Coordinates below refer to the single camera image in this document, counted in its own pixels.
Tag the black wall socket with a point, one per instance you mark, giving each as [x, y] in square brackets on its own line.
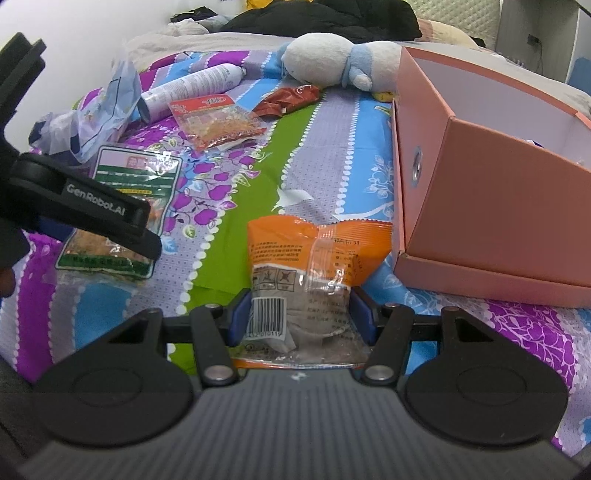
[534, 40]

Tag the cream quilted headboard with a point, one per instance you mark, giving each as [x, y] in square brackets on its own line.
[461, 16]

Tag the white spray bottle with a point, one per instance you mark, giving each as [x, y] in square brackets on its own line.
[194, 85]

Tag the pink cardboard box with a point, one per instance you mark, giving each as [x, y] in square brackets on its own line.
[489, 198]

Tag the white and blue plush toy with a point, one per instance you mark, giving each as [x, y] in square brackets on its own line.
[323, 60]

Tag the brown snack packet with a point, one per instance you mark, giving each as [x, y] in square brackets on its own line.
[286, 101]

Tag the orange snack packet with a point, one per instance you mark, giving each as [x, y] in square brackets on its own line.
[318, 258]

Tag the blue chair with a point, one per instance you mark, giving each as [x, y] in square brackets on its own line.
[582, 76]

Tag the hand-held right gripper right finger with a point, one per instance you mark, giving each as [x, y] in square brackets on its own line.
[364, 316]

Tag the pile of clothes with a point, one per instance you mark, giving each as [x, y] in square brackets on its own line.
[194, 16]

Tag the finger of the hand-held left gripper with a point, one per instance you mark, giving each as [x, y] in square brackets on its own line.
[145, 244]

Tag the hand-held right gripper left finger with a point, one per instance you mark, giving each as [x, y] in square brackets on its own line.
[240, 318]

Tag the printed purple striped bed sheet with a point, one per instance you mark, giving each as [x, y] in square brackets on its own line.
[314, 175]

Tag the yellow pillow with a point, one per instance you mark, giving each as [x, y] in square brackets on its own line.
[261, 3]

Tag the red top clear snack packet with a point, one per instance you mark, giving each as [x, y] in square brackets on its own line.
[214, 122]

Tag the beige pillow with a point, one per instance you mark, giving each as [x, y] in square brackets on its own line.
[445, 33]

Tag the black jacket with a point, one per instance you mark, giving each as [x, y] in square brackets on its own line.
[332, 18]

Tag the translucent plastic bag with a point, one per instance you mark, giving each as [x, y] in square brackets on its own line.
[97, 120]

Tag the green label snack packet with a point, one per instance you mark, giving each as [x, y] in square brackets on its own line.
[134, 170]

